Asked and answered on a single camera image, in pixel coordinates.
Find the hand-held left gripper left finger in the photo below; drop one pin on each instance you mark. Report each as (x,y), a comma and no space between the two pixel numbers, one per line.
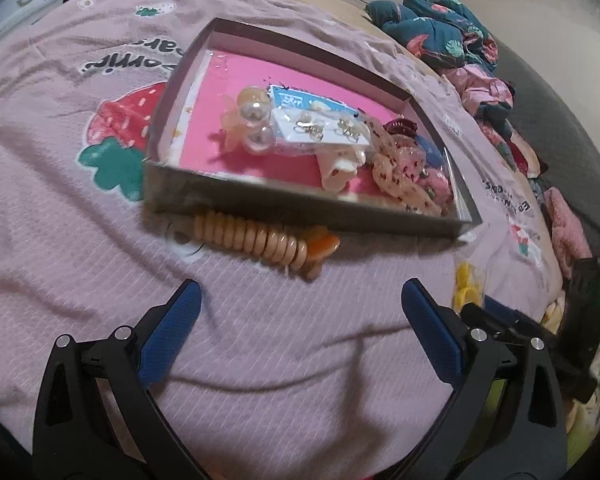
(172,330)

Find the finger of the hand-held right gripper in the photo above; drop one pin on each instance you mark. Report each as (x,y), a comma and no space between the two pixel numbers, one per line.
(472,314)
(502,307)

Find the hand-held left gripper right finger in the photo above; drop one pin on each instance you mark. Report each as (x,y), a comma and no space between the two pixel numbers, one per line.
(435,330)

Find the yellow clips plastic packet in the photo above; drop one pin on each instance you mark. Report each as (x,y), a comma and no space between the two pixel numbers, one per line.
(467,285)

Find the brown cardboard box tray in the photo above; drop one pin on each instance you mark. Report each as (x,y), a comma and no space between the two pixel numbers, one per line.
(260,200)

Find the beige organza bow hair clip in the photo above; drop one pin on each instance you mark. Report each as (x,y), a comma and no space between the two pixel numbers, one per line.
(400,170)

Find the blue small box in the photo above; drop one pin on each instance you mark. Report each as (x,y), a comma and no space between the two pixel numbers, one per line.
(430,149)

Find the white claw hair clip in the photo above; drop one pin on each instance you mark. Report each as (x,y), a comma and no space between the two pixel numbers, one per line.
(337,170)

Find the maroon hair comb band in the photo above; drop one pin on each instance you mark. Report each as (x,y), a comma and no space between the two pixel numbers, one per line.
(400,127)

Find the clear earring packet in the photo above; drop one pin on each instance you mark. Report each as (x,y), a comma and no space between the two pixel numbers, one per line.
(320,120)

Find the pink fuzzy cloth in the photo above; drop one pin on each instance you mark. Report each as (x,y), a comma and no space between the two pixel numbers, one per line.
(570,225)

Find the purple printed blanket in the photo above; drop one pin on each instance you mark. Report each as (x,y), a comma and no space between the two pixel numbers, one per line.
(280,340)

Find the grey quilted mattress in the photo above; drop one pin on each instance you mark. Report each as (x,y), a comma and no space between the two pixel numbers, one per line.
(570,135)

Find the pink floral clothing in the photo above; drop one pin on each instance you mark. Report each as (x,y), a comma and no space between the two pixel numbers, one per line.
(482,92)

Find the pink pearl hair clip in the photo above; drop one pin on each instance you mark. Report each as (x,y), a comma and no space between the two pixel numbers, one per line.
(252,122)

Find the pink book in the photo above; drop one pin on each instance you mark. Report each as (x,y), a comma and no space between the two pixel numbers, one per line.
(220,110)

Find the teal floral quilt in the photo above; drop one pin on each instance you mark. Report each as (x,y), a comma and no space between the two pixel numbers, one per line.
(430,25)

